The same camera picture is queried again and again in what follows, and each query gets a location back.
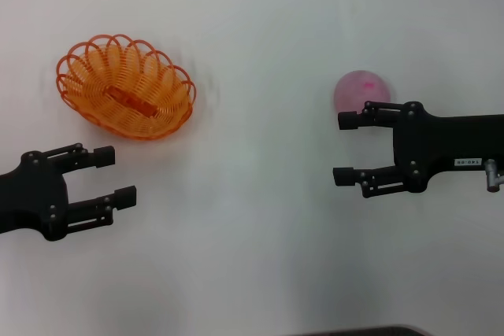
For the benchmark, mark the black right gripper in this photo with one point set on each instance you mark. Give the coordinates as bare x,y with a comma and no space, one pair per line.
441,143

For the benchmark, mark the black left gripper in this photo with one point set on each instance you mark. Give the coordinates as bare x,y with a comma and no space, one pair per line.
35,194

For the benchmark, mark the pink peach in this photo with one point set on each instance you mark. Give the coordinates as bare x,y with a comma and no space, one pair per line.
354,88

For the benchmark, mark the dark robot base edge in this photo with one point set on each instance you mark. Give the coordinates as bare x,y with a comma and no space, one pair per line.
370,331

